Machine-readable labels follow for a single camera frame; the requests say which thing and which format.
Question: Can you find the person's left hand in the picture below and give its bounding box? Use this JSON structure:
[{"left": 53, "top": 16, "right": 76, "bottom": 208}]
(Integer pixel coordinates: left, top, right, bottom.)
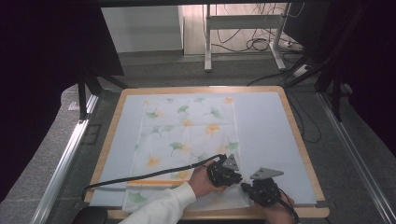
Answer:
[{"left": 187, "top": 159, "right": 228, "bottom": 198}]

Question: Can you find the black rounded object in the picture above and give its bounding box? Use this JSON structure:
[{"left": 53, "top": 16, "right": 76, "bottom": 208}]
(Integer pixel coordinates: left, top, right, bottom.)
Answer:
[{"left": 72, "top": 205, "right": 109, "bottom": 224}]

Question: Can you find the white cabinet panel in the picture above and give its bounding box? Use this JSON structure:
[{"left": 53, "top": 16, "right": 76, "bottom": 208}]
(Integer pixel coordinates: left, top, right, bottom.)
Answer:
[{"left": 101, "top": 5, "right": 185, "bottom": 54}]

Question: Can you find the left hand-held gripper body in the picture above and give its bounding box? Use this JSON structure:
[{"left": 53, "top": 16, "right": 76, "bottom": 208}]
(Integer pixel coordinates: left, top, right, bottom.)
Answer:
[{"left": 205, "top": 153, "right": 244, "bottom": 189}]

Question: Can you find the light blue table mat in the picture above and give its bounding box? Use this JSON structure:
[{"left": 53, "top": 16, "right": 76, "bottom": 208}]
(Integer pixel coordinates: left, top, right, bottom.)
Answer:
[{"left": 89, "top": 91, "right": 318, "bottom": 208}]

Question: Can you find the black metal stand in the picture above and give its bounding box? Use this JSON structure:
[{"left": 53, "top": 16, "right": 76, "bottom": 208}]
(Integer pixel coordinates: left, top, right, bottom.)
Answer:
[
  {"left": 78, "top": 71, "right": 129, "bottom": 120},
  {"left": 286, "top": 6, "right": 353, "bottom": 122}
]

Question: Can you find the wooden-rimmed table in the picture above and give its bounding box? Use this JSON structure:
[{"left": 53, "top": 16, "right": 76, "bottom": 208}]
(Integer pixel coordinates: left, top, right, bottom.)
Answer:
[{"left": 83, "top": 86, "right": 331, "bottom": 220}]

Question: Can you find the bundle of black floor cables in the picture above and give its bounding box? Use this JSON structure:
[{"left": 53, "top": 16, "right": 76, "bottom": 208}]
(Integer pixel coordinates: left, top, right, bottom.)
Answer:
[{"left": 214, "top": 3, "right": 304, "bottom": 54}]

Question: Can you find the aluminium rail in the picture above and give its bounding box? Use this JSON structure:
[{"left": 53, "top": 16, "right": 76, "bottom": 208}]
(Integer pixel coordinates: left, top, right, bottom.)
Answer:
[
  {"left": 29, "top": 94, "right": 99, "bottom": 224},
  {"left": 317, "top": 91, "right": 396, "bottom": 224}
]

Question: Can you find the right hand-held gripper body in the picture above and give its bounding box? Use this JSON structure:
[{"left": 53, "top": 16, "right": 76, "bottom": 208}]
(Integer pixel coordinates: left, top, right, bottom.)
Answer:
[{"left": 248, "top": 167, "right": 285, "bottom": 208}]

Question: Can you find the white desk frame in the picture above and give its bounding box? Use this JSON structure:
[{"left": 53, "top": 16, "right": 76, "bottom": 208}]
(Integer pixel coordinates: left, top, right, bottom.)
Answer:
[{"left": 204, "top": 3, "right": 288, "bottom": 73}]

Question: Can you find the thin black floor cable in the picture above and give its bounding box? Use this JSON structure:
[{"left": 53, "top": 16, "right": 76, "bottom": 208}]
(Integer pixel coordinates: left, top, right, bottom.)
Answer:
[{"left": 288, "top": 90, "right": 322, "bottom": 144}]

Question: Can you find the person's right hand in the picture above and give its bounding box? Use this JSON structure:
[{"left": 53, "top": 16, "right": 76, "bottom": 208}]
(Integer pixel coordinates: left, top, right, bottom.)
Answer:
[{"left": 258, "top": 189, "right": 296, "bottom": 224}]

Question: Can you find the dark curtain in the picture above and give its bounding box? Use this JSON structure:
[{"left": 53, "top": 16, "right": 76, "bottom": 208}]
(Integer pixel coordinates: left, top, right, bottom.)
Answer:
[
  {"left": 330, "top": 0, "right": 396, "bottom": 157},
  {"left": 0, "top": 0, "right": 124, "bottom": 203}
]

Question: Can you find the white power strip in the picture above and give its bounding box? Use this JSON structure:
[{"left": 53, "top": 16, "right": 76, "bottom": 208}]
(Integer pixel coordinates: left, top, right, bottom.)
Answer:
[{"left": 292, "top": 63, "right": 311, "bottom": 77}]

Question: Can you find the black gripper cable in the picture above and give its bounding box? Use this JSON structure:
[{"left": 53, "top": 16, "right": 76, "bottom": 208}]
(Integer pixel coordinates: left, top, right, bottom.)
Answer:
[
  {"left": 274, "top": 186, "right": 302, "bottom": 224},
  {"left": 81, "top": 153, "right": 228, "bottom": 202}
]

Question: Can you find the white leaf-print cloth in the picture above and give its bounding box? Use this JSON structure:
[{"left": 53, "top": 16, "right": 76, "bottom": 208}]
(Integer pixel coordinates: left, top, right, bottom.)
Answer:
[{"left": 121, "top": 96, "right": 253, "bottom": 213}]

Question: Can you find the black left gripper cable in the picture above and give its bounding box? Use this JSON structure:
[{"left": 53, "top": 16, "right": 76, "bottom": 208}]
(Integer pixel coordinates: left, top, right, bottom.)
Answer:
[{"left": 81, "top": 153, "right": 228, "bottom": 202}]

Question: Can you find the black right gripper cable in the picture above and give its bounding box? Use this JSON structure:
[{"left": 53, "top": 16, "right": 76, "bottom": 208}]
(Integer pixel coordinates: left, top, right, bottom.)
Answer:
[{"left": 274, "top": 186, "right": 302, "bottom": 224}]

